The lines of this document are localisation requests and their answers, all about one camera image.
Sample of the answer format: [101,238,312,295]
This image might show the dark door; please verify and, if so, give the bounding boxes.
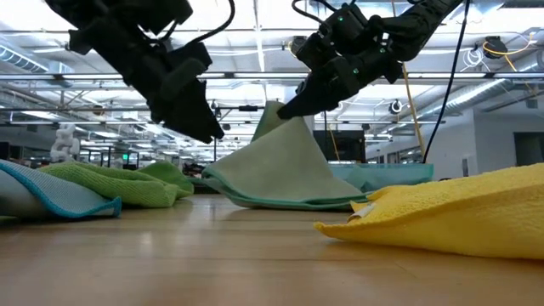
[513,132,544,166]

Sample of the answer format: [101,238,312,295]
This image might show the white pillar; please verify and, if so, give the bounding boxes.
[281,86,316,133]

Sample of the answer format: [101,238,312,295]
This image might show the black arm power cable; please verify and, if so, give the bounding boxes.
[422,0,471,165]

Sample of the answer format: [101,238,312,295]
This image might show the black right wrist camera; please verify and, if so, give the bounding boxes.
[295,31,341,72]

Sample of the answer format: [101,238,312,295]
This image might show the black background rig frame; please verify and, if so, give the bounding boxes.
[212,105,267,165]

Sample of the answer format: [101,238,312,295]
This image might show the light blue teal-edged towel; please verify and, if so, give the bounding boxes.
[0,158,123,220]

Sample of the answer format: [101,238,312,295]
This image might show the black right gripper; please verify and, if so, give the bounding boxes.
[276,44,405,120]

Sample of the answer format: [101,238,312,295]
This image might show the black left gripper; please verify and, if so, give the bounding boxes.
[122,41,225,145]

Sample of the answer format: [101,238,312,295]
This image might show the white robot figure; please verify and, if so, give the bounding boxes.
[49,123,82,164]

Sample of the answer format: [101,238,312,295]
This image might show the pale green teal-edged towel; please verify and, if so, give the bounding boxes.
[201,100,371,212]

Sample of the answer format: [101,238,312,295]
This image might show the black background robot arms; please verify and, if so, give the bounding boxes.
[182,161,206,176]

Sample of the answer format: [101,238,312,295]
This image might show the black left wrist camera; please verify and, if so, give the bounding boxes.
[139,0,195,36]

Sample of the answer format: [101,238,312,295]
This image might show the black monitor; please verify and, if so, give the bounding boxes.
[312,129,367,163]

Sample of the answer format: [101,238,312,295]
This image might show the yellow microfiber towel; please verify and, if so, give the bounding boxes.
[314,162,544,262]

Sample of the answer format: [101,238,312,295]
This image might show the long strip light fixture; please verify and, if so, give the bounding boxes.
[0,71,544,86]

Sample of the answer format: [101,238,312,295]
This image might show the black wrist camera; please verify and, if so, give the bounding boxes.
[295,31,341,72]
[139,0,195,36]

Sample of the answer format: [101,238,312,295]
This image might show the bright green microfiber towel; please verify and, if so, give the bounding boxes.
[38,160,196,209]

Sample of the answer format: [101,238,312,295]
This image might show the teal plastic bin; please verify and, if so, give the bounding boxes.
[329,162,435,194]

